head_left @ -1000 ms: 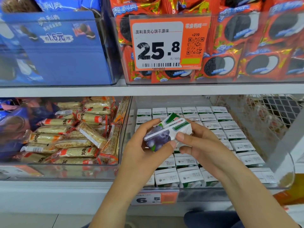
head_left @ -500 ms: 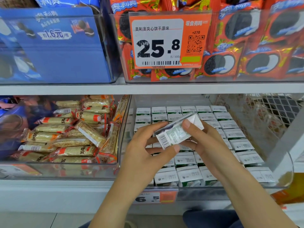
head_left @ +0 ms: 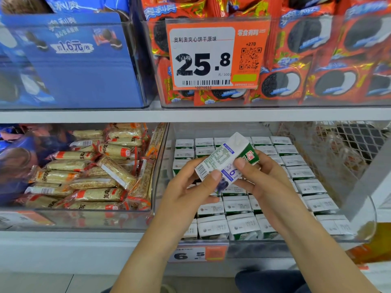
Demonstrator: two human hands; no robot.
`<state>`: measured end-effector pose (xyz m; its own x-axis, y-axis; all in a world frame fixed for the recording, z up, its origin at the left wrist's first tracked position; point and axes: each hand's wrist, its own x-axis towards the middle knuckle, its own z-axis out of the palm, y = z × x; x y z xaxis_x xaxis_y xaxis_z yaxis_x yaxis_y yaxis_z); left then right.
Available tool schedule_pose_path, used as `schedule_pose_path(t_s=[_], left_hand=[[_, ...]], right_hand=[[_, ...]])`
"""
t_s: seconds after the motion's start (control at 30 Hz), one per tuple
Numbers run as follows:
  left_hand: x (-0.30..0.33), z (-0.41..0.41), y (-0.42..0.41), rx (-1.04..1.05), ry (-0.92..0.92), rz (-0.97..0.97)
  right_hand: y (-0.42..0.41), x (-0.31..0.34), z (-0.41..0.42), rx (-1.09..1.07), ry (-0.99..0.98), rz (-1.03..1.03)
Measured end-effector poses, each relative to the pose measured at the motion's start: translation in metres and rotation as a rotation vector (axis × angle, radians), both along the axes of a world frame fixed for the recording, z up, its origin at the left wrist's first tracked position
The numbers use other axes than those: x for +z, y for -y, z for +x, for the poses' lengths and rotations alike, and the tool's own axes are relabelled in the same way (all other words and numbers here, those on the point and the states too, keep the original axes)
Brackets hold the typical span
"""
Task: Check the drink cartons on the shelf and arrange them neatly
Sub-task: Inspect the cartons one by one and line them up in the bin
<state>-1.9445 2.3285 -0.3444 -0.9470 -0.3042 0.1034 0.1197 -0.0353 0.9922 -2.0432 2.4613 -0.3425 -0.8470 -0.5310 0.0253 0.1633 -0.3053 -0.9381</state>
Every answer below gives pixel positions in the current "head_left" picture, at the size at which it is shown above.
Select large white orange price tag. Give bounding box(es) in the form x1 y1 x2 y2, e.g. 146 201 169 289
165 18 271 90

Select blueberry juice carton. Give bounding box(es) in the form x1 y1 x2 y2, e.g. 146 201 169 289
194 131 260 184

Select faded orange price tag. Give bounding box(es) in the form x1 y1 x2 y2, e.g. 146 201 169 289
0 208 56 228

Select blue cardboard display box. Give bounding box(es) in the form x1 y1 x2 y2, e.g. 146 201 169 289
0 12 154 110

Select pile of blue snack packets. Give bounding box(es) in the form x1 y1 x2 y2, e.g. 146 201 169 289
0 124 74 205

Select person's blue jeans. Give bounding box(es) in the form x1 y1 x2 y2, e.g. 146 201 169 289
101 268 312 293

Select clear plastic display bin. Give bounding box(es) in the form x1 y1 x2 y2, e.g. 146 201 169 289
152 122 378 260
0 122 169 232

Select yellow orange snack packet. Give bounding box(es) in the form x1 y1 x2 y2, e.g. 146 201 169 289
345 223 391 265

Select person's left hand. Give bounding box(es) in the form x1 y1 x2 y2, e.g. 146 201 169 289
148 158 224 245

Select person's right forearm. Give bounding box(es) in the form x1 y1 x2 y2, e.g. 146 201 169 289
276 216 381 293

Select white wire mesh divider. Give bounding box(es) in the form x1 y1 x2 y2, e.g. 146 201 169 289
318 120 391 181

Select stack of red cookie packets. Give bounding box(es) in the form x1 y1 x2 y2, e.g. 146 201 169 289
139 0 391 107

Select pile of yellow wafer bars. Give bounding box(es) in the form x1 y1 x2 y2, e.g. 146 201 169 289
18 122 167 211

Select person's left forearm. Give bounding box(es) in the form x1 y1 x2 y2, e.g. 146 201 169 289
110 235 190 293

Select small orange price tag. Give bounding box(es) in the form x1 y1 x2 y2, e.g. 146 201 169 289
170 243 229 263

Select person's right hand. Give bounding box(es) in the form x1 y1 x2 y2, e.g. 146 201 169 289
233 149 312 238

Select rows of white juice cartons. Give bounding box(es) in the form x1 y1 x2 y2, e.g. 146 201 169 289
172 135 361 242

